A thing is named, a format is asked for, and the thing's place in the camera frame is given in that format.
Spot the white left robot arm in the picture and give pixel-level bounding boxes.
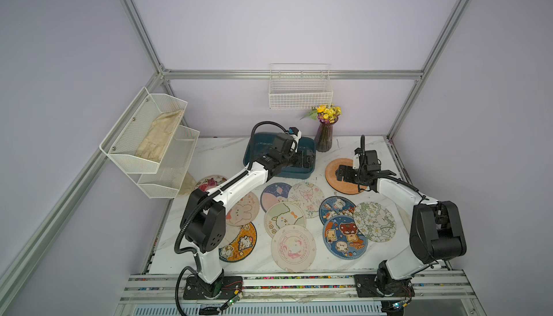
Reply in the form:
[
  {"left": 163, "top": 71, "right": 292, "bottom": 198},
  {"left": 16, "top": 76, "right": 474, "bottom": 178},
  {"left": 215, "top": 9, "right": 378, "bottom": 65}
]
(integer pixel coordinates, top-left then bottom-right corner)
[{"left": 174, "top": 127, "right": 302, "bottom": 287}]

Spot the blue bears small coaster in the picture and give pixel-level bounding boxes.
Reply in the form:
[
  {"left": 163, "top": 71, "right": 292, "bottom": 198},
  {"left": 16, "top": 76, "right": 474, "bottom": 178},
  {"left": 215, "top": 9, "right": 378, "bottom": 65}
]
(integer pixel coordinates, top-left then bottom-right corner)
[{"left": 318, "top": 196, "right": 356, "bottom": 224}]

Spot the purple planet round coaster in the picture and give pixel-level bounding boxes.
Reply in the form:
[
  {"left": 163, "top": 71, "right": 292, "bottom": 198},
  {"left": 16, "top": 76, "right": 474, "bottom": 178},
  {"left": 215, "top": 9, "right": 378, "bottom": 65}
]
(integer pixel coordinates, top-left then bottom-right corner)
[{"left": 260, "top": 182, "right": 292, "bottom": 212}]

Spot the beige cloth on table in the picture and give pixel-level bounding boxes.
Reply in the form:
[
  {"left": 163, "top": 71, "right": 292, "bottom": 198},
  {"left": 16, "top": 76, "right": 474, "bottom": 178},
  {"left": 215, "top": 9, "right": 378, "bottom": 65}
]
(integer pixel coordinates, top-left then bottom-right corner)
[{"left": 177, "top": 173, "right": 197, "bottom": 196}]

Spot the white two-tier mesh shelf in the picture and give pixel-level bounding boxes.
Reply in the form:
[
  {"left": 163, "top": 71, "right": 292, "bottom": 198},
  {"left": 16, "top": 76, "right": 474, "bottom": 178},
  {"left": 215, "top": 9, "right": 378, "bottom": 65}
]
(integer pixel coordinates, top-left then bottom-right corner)
[{"left": 99, "top": 88, "right": 200, "bottom": 199}]

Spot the teal storage box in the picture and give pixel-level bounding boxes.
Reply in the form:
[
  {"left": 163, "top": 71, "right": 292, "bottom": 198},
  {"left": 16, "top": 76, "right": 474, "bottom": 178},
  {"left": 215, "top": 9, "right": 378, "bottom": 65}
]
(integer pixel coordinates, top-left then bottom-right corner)
[{"left": 253, "top": 132, "right": 316, "bottom": 179}]

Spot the orange round coaster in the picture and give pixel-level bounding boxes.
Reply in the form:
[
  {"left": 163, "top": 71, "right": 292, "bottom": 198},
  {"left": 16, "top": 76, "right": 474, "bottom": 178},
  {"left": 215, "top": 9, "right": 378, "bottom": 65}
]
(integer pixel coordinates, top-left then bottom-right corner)
[{"left": 324, "top": 158, "right": 368, "bottom": 196}]

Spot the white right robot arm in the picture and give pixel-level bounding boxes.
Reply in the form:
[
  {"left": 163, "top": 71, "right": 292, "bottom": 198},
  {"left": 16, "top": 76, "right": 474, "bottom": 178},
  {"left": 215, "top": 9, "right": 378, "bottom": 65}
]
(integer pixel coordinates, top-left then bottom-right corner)
[{"left": 334, "top": 147, "right": 467, "bottom": 297}]

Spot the white butterfly round coaster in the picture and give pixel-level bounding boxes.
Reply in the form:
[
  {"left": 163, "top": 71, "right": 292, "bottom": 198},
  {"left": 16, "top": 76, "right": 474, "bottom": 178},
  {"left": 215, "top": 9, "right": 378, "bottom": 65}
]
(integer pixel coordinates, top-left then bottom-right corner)
[{"left": 288, "top": 182, "right": 325, "bottom": 219}]

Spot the glass vase with flowers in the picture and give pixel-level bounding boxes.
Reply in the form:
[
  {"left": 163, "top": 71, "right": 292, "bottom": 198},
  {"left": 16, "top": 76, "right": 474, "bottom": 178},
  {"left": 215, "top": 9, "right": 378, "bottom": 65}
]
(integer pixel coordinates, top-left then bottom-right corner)
[{"left": 306, "top": 104, "right": 342, "bottom": 153}]

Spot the pink bunny white coaster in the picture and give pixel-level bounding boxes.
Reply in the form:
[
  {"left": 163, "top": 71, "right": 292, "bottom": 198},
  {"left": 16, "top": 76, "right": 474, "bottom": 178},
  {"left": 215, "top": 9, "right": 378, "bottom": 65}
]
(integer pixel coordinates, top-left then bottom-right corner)
[{"left": 271, "top": 225, "right": 317, "bottom": 273}]

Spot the green floral white coaster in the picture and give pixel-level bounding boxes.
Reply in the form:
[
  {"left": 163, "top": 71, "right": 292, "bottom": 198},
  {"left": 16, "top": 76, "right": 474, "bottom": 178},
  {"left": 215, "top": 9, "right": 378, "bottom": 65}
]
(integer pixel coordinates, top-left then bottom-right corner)
[{"left": 354, "top": 202, "right": 397, "bottom": 243}]

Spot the beige cloth in shelf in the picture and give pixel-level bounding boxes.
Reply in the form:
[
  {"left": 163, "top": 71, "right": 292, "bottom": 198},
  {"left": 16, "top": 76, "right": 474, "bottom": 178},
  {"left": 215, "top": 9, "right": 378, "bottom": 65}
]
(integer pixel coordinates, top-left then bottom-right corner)
[{"left": 135, "top": 109, "right": 184, "bottom": 163}]

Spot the red rose round coaster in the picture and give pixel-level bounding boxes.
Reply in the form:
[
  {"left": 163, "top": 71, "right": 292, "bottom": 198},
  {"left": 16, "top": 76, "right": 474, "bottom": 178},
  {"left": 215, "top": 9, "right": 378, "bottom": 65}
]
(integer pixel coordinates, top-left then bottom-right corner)
[{"left": 194, "top": 174, "right": 227, "bottom": 192}]

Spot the blue bears large coaster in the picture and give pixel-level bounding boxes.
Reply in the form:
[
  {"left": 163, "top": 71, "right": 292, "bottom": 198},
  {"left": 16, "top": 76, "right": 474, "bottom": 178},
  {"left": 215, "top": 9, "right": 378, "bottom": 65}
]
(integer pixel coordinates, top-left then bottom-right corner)
[{"left": 323, "top": 215, "right": 369, "bottom": 260}]

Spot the white wire wall basket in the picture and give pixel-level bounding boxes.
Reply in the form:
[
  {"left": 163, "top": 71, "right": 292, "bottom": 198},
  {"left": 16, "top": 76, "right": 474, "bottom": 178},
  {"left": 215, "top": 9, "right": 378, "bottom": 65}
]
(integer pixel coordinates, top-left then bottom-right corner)
[{"left": 269, "top": 63, "right": 334, "bottom": 110}]

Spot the yellow cat round coaster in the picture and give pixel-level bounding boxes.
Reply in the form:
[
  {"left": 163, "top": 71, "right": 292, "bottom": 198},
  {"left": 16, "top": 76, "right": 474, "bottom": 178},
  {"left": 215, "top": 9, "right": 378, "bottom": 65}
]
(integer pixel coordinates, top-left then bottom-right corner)
[{"left": 219, "top": 222, "right": 257, "bottom": 263}]

